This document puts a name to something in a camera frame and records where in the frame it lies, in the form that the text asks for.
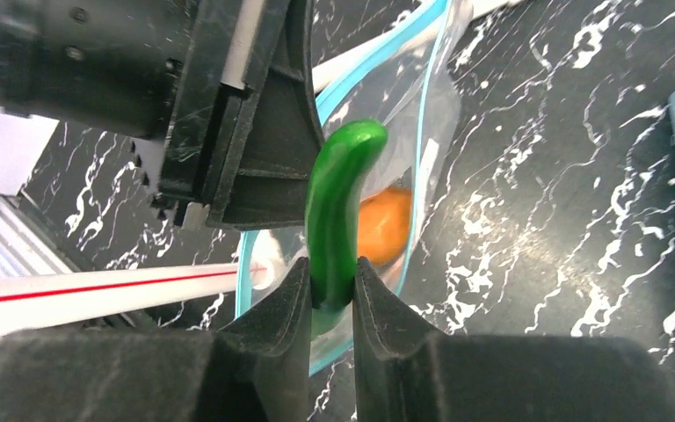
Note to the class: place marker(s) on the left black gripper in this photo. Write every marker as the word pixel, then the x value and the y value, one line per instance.
pixel 163 72

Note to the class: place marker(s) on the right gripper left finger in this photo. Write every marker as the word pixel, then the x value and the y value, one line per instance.
pixel 253 369

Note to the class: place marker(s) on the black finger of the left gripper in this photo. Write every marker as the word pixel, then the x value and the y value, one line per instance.
pixel 269 133

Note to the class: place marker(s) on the orange fruit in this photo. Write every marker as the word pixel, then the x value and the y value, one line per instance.
pixel 384 225

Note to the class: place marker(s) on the clear zip top bag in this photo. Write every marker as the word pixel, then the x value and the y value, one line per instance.
pixel 401 79

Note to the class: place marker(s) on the green chili pepper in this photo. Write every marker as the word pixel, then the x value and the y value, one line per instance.
pixel 332 214

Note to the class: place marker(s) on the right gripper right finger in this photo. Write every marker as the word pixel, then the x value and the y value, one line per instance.
pixel 406 369

